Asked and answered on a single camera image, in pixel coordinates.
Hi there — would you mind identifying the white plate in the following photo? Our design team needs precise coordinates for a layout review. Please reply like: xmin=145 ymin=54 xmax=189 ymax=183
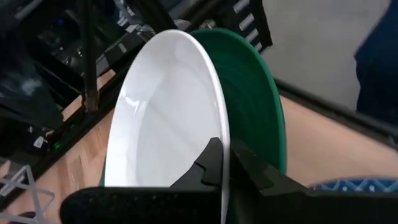
xmin=104 ymin=29 xmax=231 ymax=224

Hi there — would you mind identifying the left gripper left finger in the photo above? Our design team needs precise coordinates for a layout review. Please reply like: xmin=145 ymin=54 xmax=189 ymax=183
xmin=60 ymin=136 xmax=225 ymax=224

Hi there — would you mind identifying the person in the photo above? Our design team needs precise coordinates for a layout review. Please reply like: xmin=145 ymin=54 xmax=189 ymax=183
xmin=354 ymin=0 xmax=398 ymax=125

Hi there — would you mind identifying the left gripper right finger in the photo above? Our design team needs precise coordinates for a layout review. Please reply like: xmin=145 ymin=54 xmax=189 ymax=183
xmin=231 ymin=141 xmax=398 ymax=224

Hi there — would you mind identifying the dark green plate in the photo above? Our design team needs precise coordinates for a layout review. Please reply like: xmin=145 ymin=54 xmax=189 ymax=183
xmin=99 ymin=27 xmax=287 ymax=224

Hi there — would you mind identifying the black box with white labels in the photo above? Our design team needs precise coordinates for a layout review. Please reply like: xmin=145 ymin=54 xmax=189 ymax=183
xmin=223 ymin=0 xmax=274 ymax=54

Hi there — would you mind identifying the black equipment case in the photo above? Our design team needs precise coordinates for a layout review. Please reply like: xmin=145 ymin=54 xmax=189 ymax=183
xmin=0 ymin=0 xmax=175 ymax=131

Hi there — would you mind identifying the blue patterned plate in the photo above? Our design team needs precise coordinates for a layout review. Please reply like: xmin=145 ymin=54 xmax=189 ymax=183
xmin=307 ymin=177 xmax=398 ymax=194

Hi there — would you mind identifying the grey wire dish rack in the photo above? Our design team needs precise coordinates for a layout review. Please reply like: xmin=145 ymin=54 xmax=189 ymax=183
xmin=0 ymin=164 xmax=56 ymax=224

